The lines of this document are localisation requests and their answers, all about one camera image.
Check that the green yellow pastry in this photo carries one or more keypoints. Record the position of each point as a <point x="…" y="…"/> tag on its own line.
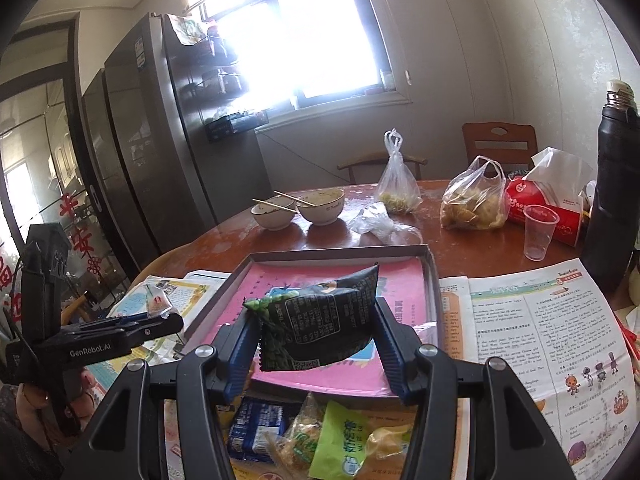
<point x="361" y="444"/>

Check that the dark green pea packet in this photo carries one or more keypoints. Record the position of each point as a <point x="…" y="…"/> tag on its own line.
<point x="317" y="325"/>

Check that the red tissue pack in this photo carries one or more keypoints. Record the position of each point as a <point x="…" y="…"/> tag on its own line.
<point x="557" y="181"/>

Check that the colourful student newspaper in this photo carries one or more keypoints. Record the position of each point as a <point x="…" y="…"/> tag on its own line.
<point x="545" y="390"/>

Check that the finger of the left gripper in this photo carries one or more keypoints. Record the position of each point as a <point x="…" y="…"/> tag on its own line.
<point x="108" y="338"/>

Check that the crumpled clear plastic bag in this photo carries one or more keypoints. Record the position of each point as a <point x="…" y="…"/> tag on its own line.
<point x="374" y="220"/>

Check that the wooden chair back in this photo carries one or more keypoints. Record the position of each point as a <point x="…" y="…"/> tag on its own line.
<point x="513" y="145"/>

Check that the pink and blue book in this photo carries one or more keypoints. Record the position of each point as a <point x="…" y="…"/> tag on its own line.
<point x="361" y="374"/>

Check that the green pastry clear wrapper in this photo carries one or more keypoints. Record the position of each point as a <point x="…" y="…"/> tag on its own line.
<point x="294" y="451"/>

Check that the small yellow cake packet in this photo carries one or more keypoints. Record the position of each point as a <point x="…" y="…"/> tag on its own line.
<point x="157" y="303"/>

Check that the plastic bag of fried snacks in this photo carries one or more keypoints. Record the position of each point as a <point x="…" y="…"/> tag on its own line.
<point x="476" y="198"/>

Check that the clear plastic cup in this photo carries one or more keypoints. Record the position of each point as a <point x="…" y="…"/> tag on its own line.
<point x="540" y="224"/>

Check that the dark cardboard box tray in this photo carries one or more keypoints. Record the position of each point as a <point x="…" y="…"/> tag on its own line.
<point x="407" y="280"/>

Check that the wooden chair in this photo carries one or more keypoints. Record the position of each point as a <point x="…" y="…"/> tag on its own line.
<point x="380" y="159"/>
<point x="513" y="145"/>

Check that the right white ceramic bowl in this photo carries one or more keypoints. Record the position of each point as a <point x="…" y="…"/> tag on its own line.
<point x="322" y="207"/>

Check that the tied clear plastic bag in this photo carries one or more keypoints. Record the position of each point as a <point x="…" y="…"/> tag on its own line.
<point x="397" y="189"/>

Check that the left white ceramic bowl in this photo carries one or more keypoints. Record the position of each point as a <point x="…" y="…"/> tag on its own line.
<point x="274" y="214"/>

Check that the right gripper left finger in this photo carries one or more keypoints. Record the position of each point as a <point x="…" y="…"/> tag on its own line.
<point x="235" y="346"/>

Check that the white ceramic bowl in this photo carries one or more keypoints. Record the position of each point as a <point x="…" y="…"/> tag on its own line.
<point x="322" y="207"/>
<point x="274" y="214"/>

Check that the dark refrigerator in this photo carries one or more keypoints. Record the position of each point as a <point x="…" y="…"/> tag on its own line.
<point x="173" y="131"/>

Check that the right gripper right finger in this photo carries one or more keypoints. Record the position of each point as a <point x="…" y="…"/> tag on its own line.
<point x="396" y="344"/>

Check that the black thermos bottle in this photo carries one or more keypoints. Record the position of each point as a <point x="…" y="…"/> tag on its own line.
<point x="614" y="218"/>

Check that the person's left hand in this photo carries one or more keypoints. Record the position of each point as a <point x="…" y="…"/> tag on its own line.
<point x="31" y="402"/>

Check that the blue cookie packet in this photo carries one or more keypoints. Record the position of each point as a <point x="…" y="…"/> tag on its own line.
<point x="255" y="421"/>

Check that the bright window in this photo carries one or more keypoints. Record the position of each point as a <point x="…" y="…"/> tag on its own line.
<point x="289" y="54"/>

